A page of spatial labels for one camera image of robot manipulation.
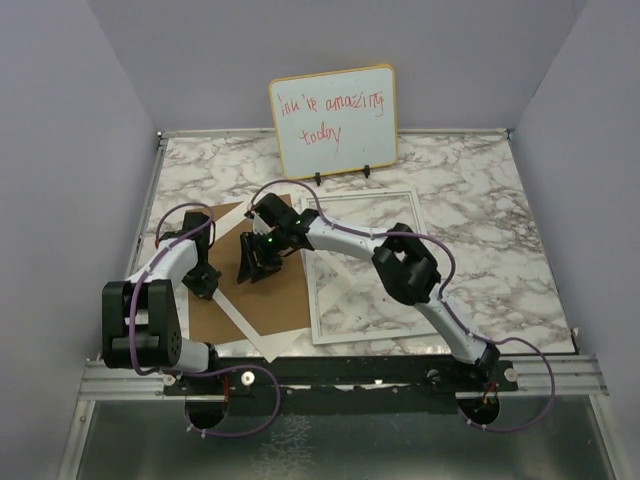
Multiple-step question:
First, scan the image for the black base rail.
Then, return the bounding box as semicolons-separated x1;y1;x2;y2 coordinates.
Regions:
164;355;518;416

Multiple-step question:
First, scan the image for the brown backing board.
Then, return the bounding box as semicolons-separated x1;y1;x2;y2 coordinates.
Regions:
188;202;310;344

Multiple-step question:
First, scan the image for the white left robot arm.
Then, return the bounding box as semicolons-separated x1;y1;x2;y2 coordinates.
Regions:
102;211;221;395

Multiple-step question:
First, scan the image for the white photo mat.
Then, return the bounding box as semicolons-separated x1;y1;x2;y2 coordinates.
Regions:
207;199;359;364

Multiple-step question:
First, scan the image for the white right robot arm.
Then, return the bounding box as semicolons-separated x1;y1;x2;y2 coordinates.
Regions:
237;193;500;391

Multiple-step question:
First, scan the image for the black whiteboard stand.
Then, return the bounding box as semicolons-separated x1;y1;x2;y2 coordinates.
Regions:
312;164;371;186

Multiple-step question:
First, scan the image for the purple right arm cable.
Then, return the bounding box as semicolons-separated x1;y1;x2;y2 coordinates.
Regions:
247;179;554;434

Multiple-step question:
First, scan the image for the yellow-rimmed whiteboard with writing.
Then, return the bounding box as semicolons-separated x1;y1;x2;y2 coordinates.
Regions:
269;64;398;180

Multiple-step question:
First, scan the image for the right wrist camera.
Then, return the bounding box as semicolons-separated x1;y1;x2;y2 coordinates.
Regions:
245;210;272;235

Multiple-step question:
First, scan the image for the white picture frame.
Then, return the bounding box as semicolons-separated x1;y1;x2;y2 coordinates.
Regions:
299;187;454;347

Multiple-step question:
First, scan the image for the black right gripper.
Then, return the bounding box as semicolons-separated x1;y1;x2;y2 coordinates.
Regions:
237;229;288;286

